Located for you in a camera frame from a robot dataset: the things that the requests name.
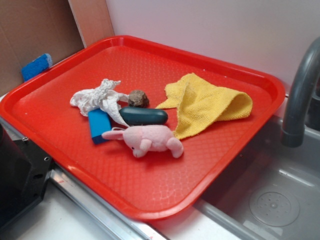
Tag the brown cardboard panel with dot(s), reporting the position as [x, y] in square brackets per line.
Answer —
[31, 28]

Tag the grey sink basin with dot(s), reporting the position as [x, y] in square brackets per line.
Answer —
[269, 191]

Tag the blue rectangular block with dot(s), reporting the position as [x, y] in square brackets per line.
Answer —
[99, 122]

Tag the red plastic tray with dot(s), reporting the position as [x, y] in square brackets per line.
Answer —
[157, 185]

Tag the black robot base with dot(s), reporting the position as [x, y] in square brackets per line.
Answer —
[24, 173]

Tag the grey faucet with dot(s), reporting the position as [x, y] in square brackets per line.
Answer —
[303, 104]

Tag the yellow cloth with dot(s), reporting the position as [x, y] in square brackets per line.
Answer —
[199, 104]

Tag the pink plush bunny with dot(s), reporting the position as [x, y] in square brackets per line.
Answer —
[147, 138]

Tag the metal rail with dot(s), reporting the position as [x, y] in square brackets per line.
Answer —
[70, 211]

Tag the brown rock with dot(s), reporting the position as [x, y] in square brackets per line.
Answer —
[138, 99]

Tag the blue sponge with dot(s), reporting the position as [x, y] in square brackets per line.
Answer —
[36, 67]

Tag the white crumpled paper towel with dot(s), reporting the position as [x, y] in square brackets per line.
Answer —
[103, 97]

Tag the dark green oblong object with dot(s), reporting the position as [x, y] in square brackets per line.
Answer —
[143, 116]

